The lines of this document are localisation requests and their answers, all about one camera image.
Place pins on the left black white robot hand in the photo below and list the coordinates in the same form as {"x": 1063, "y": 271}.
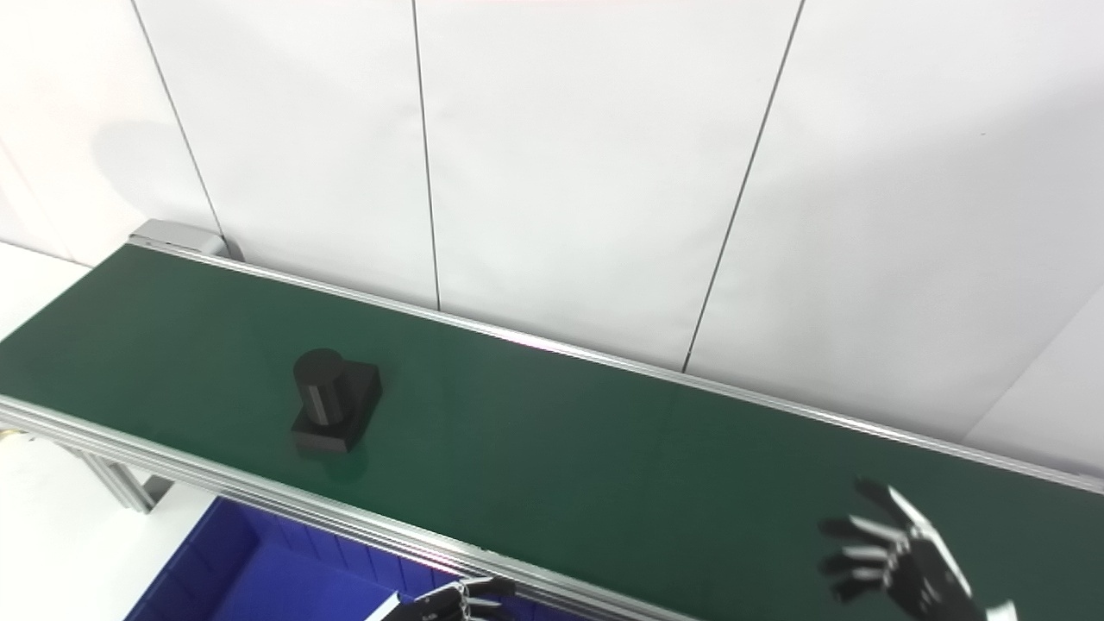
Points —
{"x": 440, "y": 604}

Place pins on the black block with cylinder part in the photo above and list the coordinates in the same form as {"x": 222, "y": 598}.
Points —
{"x": 332, "y": 401}

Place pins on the grey conveyor end housing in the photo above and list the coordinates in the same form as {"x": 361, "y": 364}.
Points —
{"x": 185, "y": 237}

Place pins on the blue plastic bin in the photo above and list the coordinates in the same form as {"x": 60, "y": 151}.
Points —
{"x": 285, "y": 578}

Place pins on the green conveyor belt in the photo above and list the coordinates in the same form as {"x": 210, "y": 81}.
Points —
{"x": 604, "y": 448}
{"x": 259, "y": 500}

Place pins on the aluminium conveyor leg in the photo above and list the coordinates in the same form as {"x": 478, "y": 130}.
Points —
{"x": 121, "y": 479}

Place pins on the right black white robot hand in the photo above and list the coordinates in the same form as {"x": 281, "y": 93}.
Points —
{"x": 923, "y": 573}

